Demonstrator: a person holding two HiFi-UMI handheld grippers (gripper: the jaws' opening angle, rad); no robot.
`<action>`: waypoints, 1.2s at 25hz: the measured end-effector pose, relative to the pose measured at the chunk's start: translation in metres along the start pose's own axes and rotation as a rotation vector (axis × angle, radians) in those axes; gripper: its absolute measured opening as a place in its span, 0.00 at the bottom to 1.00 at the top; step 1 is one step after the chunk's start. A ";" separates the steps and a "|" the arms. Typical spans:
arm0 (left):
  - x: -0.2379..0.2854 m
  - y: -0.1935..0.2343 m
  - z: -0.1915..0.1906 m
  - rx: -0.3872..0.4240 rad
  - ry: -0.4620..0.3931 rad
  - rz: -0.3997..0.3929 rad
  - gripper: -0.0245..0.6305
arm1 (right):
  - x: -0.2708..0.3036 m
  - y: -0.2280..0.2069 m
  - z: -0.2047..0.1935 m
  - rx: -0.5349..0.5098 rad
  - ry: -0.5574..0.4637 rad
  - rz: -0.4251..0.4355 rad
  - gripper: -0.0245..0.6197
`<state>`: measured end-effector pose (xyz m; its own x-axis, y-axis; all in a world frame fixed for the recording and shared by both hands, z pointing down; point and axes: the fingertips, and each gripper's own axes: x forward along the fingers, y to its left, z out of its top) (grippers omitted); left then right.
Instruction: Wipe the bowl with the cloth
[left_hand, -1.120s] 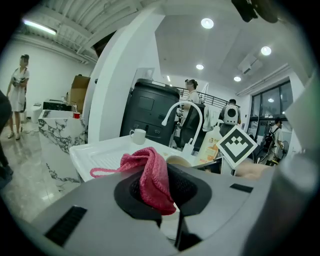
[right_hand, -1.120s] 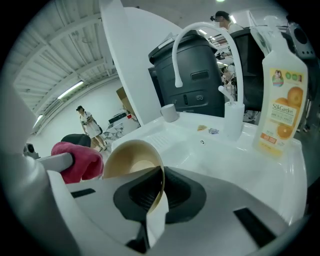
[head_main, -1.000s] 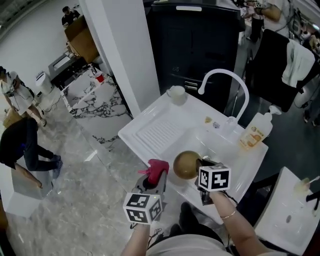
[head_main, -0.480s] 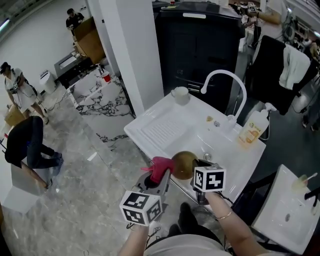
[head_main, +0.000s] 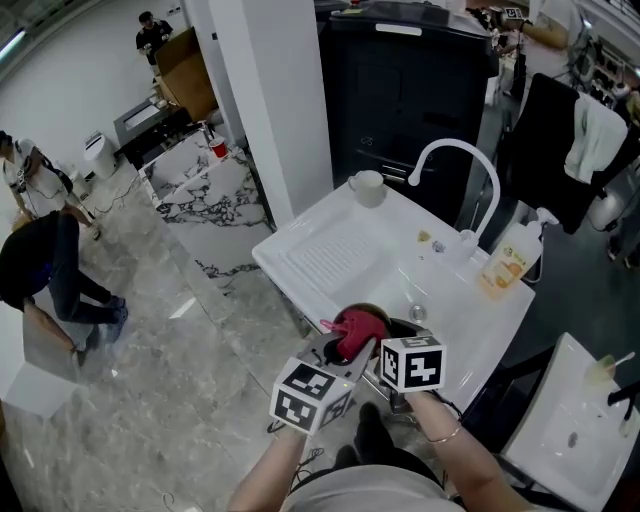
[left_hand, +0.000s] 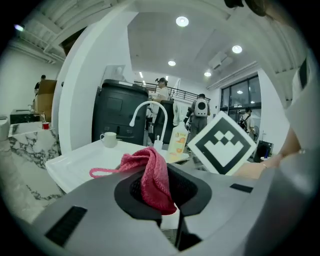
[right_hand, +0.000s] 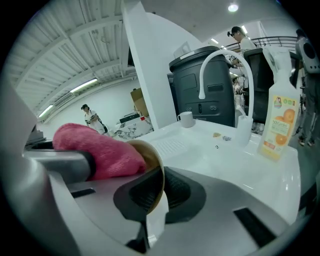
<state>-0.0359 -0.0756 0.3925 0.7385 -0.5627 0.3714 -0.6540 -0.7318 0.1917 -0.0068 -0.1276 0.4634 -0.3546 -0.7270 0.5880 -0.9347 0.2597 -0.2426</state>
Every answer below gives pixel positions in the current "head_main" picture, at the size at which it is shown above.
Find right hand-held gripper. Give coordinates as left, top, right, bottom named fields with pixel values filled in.
left=379, top=317, right=448, bottom=414

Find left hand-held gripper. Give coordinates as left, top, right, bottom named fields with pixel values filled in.
left=269, top=331, right=378, bottom=437

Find red cloth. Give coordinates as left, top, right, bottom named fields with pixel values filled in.
left=318, top=306, right=391, bottom=362

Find person's right forearm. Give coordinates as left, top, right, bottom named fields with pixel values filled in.
left=403, top=389, right=507, bottom=503

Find person's left forearm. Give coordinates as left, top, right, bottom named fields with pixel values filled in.
left=227, top=425, right=309, bottom=512

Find white sink with drainboard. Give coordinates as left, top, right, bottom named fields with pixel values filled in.
left=251, top=180, right=537, bottom=414

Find person's black legs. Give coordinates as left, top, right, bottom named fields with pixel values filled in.
left=331, top=401, right=443, bottom=484

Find orange dish soap bottle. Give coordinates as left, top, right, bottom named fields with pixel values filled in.
left=476, top=206, right=560, bottom=302

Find white mug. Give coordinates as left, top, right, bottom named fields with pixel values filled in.
left=346, top=169, right=389, bottom=209

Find person's light shirt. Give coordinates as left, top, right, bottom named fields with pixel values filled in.
left=284, top=464, right=506, bottom=512

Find white curved faucet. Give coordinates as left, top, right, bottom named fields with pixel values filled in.
left=406, top=137, right=502, bottom=263

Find small white sink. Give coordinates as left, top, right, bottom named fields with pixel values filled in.
left=501, top=331, right=640, bottom=497

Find white marble counter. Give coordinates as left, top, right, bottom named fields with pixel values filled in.
left=138, top=123, right=277, bottom=284

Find pale green sponge brush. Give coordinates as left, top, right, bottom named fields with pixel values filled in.
left=583, top=351, right=637, bottom=387

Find black chair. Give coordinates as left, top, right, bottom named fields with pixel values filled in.
left=498, top=72, right=640, bottom=236

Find black faucet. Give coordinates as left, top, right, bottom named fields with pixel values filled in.
left=606, top=383, right=640, bottom=422

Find black cabinet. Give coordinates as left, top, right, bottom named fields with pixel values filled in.
left=314, top=0, right=502, bottom=227

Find white towel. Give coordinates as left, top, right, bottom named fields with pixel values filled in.
left=564, top=91, right=629, bottom=185

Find grey low table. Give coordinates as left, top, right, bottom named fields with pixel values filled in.
left=113, top=98, right=193, bottom=167

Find white floor box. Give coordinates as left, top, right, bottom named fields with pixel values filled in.
left=1, top=361, right=82, bottom=421

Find white trash bin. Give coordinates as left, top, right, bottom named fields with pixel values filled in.
left=81, top=130, right=119, bottom=181

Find brown cardboard box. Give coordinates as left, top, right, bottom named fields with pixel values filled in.
left=152, top=26, right=220, bottom=124

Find thin gold bracelet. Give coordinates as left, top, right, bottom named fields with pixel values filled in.
left=426, top=424, right=462, bottom=446

